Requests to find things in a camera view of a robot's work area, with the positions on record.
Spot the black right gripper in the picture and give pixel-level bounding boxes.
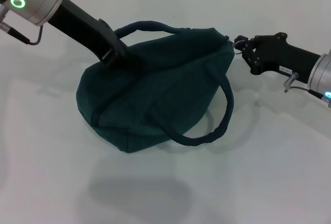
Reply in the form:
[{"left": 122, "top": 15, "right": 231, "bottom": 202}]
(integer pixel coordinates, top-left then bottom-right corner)
[{"left": 234, "top": 32, "right": 322, "bottom": 80}]

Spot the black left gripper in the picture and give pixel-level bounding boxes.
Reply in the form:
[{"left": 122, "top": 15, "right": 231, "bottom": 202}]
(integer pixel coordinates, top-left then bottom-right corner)
[{"left": 48, "top": 0, "right": 142, "bottom": 72}]

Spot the dark teal lunch bag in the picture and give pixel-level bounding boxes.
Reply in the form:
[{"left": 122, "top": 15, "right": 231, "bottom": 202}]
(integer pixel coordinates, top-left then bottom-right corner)
[{"left": 76, "top": 21, "right": 243, "bottom": 154}]

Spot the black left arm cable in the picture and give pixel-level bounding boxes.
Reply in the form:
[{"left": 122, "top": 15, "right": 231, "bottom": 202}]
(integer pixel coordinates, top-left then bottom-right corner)
[{"left": 0, "top": 22, "right": 43, "bottom": 46}]

